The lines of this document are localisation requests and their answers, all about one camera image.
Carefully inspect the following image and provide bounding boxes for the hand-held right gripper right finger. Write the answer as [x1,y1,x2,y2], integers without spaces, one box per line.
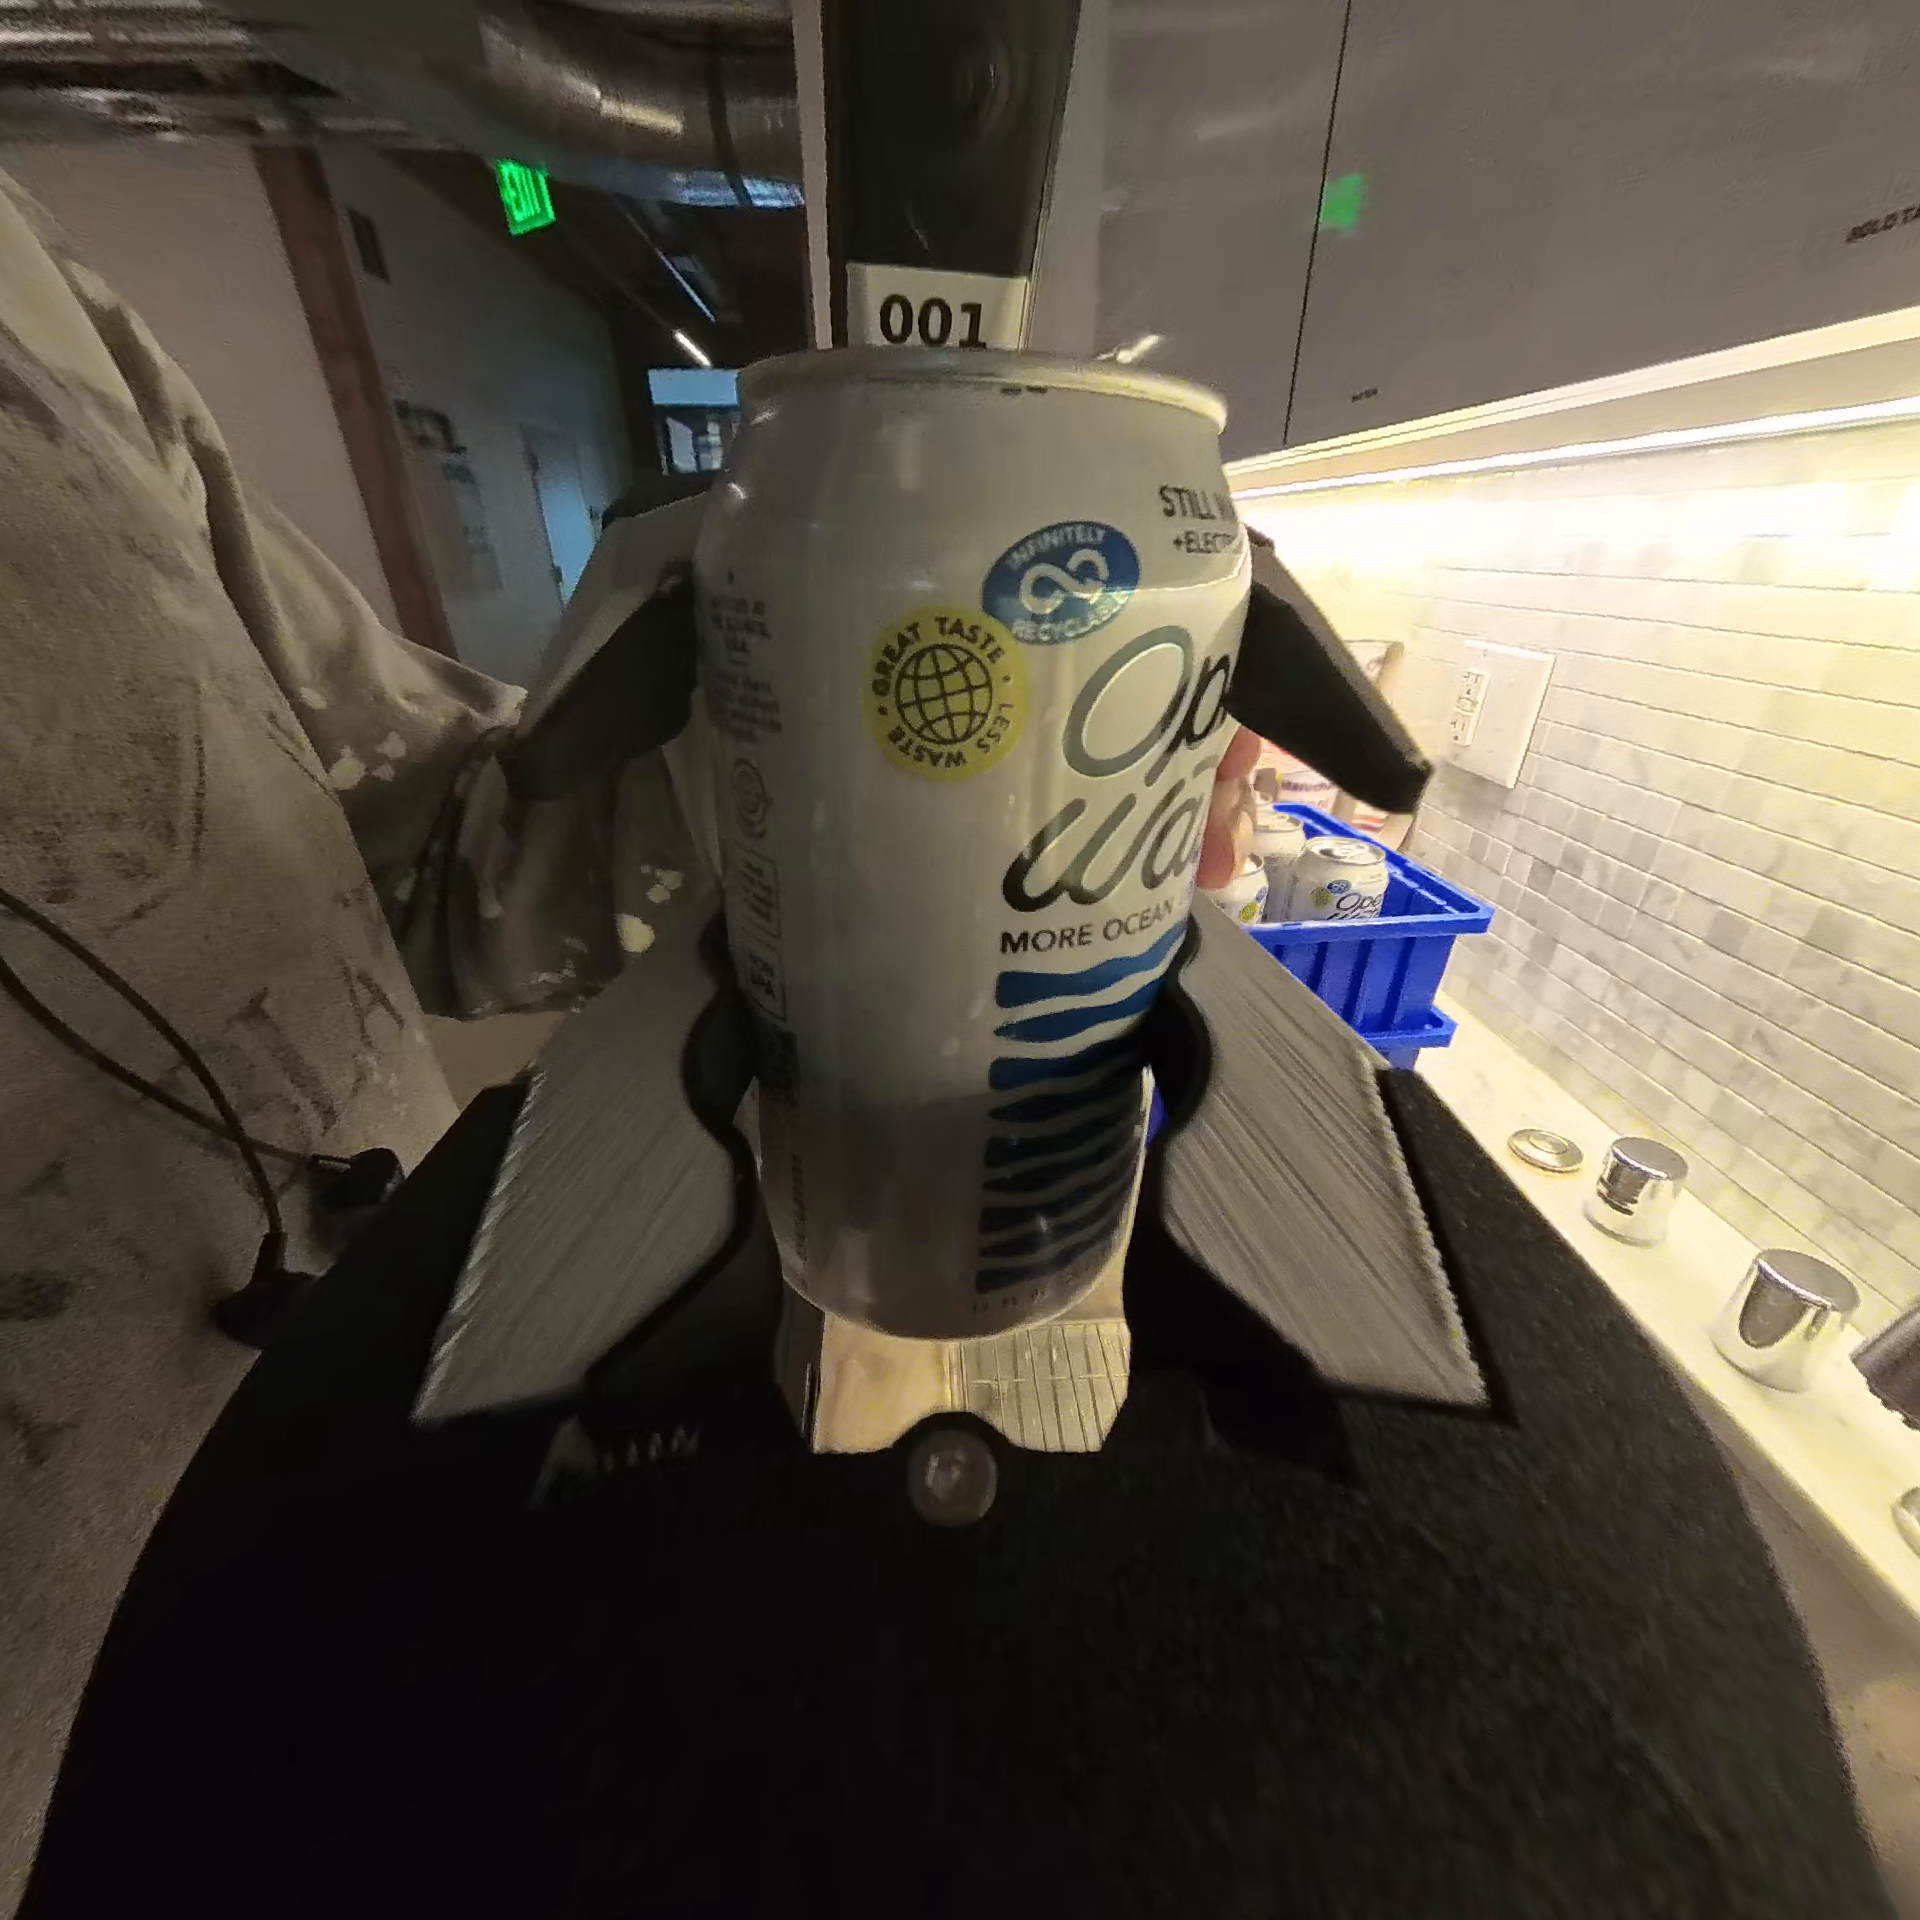
[1144,916,1490,1414]

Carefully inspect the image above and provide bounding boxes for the person's grey patterned clothing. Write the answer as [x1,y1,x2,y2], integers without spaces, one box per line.
[0,163,529,1667]

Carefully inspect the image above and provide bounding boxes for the black drawstring end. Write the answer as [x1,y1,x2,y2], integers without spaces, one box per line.
[214,1222,321,1347]
[0,886,404,1215]

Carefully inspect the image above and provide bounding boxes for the chrome tap handle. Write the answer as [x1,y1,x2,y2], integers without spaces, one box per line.
[1586,1135,1692,1249]
[1710,1249,1862,1395]

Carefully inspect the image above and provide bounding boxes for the pile of silver cans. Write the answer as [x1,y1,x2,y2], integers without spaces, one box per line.
[1206,807,1395,926]

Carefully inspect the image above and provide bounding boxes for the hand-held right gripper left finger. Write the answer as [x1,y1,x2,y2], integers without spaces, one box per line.
[410,933,769,1428]

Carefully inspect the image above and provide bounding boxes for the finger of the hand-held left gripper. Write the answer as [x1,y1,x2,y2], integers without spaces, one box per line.
[504,503,711,807]
[1244,530,1437,815]

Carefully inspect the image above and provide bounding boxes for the person's left hand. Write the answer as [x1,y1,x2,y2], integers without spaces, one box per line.
[1210,727,1275,902]

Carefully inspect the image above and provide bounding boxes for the white wall outlet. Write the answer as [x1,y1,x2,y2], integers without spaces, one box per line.
[1445,641,1558,793]

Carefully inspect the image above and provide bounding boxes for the under-cabinet light strip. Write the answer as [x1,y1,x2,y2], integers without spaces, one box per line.
[1229,391,1920,499]

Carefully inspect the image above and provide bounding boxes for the person's left forearm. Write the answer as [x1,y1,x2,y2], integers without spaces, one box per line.
[404,660,727,1025]

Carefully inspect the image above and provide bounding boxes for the metal ceiling duct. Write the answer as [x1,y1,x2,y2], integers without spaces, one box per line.
[473,0,806,174]

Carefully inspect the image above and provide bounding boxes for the grey wall cabinets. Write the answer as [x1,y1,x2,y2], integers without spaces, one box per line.
[1033,0,1920,460]

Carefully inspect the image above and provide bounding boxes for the silver drink can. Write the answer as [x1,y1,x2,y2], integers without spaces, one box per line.
[692,348,1257,1340]

